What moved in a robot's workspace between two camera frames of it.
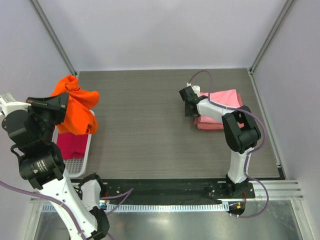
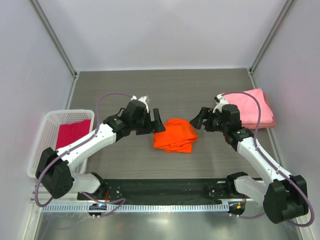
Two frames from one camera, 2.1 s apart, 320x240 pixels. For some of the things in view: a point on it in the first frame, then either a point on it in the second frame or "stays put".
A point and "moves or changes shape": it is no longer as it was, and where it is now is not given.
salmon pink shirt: x=203 y=123 moves or changes shape
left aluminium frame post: x=36 y=6 stays put
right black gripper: x=188 y=114 -> x=197 y=121
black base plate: x=163 y=191 stays put
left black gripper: x=56 y=103 -> x=149 y=129
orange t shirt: x=80 y=118 -> x=179 y=136
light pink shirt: x=228 y=98 moves or changes shape
